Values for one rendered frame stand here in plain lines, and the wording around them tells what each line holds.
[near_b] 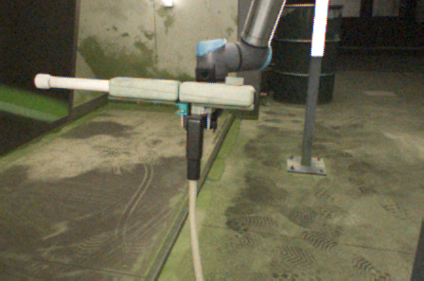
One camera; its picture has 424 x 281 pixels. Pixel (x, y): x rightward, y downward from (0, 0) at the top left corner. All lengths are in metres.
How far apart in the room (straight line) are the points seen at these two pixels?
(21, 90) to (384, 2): 6.99
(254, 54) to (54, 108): 0.70
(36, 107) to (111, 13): 1.72
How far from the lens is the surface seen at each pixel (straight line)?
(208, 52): 0.96
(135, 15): 2.82
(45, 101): 1.28
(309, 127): 1.86
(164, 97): 0.71
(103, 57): 2.97
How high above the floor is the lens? 0.80
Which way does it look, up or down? 17 degrees down
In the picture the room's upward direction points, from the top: straight up
